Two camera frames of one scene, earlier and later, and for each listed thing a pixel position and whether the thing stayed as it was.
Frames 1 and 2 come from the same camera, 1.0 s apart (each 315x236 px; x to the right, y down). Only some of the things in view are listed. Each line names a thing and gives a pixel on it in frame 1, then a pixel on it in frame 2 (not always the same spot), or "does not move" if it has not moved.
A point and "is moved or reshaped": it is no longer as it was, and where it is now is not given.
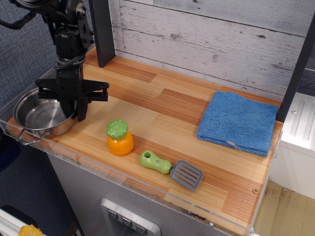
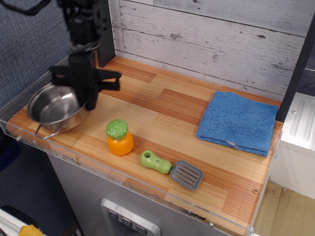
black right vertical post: [306, 52] does not move
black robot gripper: [69, 85] → [81, 74]
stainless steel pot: [38, 115] is moved or reshaped
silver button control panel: [119, 221] does not move
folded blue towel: [230, 119] does not move
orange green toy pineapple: [120, 141] does not move
